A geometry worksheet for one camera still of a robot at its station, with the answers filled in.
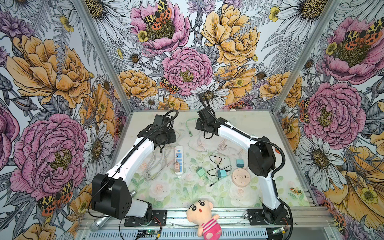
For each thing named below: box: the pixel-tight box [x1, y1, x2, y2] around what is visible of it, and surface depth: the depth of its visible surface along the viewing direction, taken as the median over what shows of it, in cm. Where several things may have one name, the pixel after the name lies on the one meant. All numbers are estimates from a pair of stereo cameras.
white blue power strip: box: [174, 146, 184, 175], surface depth 93 cm
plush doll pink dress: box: [186, 199, 222, 240], surface depth 70 cm
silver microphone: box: [89, 214, 112, 232], surface depth 70 cm
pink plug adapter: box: [174, 161, 180, 173], surface depth 87 cm
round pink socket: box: [231, 168, 251, 188], surface depth 87 cm
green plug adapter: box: [196, 166, 206, 177], surface depth 90 cm
